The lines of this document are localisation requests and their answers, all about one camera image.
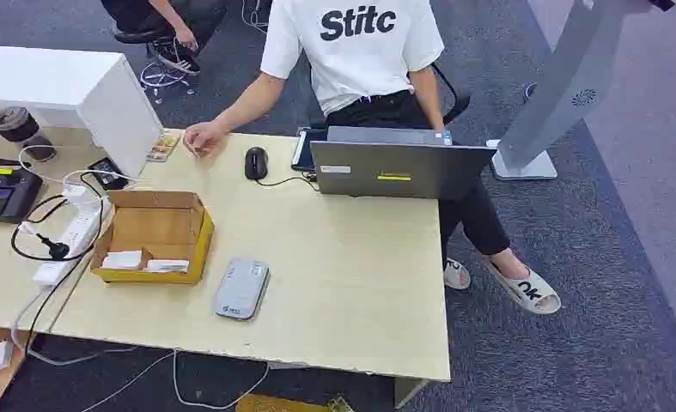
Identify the white slipper with black print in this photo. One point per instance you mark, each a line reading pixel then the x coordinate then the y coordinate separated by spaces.
pixel 456 275
pixel 528 293

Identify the black control terminal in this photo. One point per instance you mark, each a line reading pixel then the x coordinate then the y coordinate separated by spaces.
pixel 2 193

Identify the cardboard box with yellow sides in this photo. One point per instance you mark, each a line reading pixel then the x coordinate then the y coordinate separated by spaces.
pixel 158 227

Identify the black computer mouse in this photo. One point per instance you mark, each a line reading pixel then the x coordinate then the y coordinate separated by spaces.
pixel 256 162

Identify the white power strip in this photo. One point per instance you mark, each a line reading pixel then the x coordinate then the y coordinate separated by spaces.
pixel 78 233

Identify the grey laptop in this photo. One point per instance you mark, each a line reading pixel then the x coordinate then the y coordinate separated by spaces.
pixel 400 170

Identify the person in white shirt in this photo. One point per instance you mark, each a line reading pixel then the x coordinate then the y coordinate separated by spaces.
pixel 360 57

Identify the printed picture card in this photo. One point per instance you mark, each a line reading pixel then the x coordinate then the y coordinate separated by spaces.
pixel 163 147

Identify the white card stack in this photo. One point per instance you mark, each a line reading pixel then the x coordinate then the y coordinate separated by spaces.
pixel 167 265
pixel 122 260

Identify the black office chair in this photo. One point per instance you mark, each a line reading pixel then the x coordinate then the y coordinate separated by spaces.
pixel 457 105

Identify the person in dark clothes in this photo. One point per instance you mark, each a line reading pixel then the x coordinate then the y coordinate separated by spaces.
pixel 187 23

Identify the dark coffee cup with lid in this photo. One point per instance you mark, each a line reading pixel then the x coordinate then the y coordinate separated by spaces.
pixel 18 128

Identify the grey floor stand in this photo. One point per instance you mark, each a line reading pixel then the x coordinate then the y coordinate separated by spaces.
pixel 565 85

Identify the black tablet with white edge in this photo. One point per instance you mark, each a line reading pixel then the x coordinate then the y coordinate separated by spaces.
pixel 303 149

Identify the yellow box under desk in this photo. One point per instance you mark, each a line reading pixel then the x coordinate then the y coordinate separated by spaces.
pixel 280 405

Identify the small black charger box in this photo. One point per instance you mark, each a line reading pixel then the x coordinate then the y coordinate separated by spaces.
pixel 107 174

